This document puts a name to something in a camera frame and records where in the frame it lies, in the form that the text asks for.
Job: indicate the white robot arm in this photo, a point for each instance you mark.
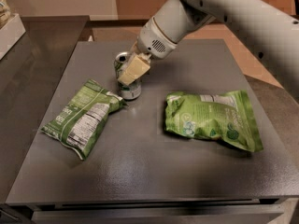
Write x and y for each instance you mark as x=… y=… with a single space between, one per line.
x=271 y=35

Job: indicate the dark side counter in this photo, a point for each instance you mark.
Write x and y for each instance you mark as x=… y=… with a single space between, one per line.
x=29 y=75

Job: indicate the green 7up soda can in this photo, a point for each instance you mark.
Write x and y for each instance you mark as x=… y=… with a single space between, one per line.
x=132 y=91

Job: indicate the green snack bag right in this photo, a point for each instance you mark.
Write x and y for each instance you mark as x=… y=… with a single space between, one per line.
x=228 y=117

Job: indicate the green jalapeno chip bag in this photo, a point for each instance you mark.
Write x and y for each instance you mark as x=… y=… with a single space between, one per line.
x=83 y=119

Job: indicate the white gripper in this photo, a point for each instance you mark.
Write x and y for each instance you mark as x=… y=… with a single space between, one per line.
x=154 y=42

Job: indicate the snack items on box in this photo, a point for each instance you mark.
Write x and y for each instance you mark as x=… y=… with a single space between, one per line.
x=4 y=12

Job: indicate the white box on counter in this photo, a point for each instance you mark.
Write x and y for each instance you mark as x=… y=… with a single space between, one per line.
x=10 y=34

